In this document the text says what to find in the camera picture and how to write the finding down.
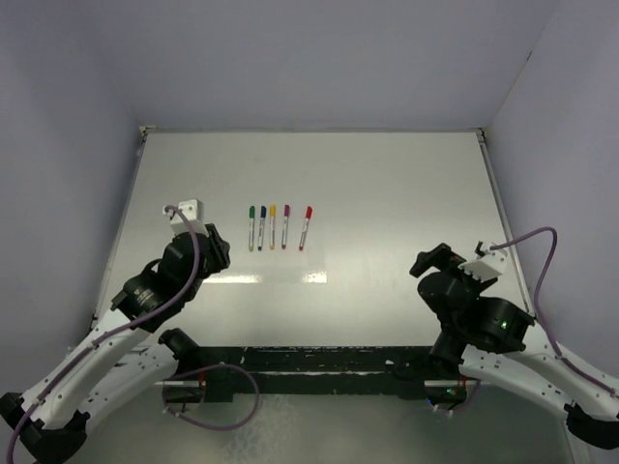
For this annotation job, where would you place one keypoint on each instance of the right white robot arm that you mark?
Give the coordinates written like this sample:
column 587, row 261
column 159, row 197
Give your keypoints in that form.
column 494, row 340

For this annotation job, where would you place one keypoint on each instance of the purple marker pen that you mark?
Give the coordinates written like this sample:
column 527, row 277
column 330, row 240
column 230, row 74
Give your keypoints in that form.
column 284, row 232

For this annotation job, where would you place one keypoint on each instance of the green marker pen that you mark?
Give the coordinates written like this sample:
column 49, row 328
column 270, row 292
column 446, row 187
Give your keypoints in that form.
column 251, row 234

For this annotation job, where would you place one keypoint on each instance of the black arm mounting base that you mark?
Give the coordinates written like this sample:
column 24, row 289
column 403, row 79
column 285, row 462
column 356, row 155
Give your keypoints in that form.
column 217, row 374

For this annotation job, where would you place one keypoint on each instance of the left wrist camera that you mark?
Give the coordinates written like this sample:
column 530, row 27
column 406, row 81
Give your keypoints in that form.
column 188, row 211

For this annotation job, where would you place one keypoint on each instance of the blue marker pen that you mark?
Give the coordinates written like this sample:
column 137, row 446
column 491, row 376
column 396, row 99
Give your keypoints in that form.
column 261, row 233

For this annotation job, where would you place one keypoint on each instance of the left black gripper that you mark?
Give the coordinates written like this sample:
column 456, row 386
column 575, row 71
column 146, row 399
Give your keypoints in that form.
column 219, row 249

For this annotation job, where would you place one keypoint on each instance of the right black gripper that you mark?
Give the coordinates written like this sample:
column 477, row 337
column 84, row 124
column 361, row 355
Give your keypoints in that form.
column 447, row 261

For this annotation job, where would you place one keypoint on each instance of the yellow marker pen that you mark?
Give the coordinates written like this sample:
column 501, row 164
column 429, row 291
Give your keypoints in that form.
column 272, row 231

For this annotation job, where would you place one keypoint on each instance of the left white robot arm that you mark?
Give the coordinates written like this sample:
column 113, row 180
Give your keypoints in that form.
column 125, row 354

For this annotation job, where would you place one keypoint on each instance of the red marker pen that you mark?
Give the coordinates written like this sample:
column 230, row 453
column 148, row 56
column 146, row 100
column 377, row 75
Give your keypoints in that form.
column 304, row 233

